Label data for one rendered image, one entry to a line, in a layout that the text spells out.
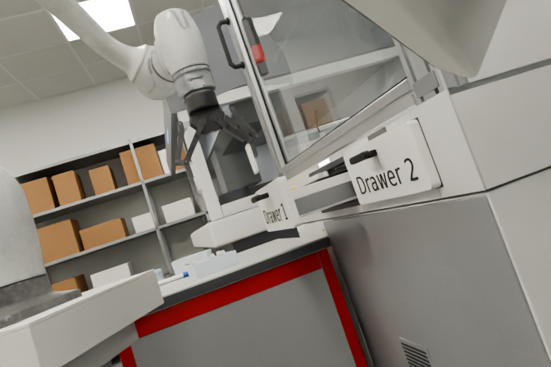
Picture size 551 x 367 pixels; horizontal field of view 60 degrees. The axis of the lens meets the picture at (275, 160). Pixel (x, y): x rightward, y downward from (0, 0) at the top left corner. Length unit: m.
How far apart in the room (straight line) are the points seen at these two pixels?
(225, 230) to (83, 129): 3.84
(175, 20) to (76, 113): 4.55
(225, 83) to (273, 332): 1.12
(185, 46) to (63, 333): 0.65
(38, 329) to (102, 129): 4.89
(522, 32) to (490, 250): 0.32
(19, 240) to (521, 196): 0.76
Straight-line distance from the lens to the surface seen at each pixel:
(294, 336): 1.28
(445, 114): 0.71
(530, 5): 0.83
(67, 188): 5.02
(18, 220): 0.89
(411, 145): 0.77
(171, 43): 1.13
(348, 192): 1.06
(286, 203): 1.00
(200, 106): 1.09
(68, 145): 5.59
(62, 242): 5.05
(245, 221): 1.93
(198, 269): 1.31
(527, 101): 0.77
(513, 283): 0.73
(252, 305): 1.25
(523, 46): 0.80
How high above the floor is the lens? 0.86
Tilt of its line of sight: 6 degrees up
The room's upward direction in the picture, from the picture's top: 19 degrees counter-clockwise
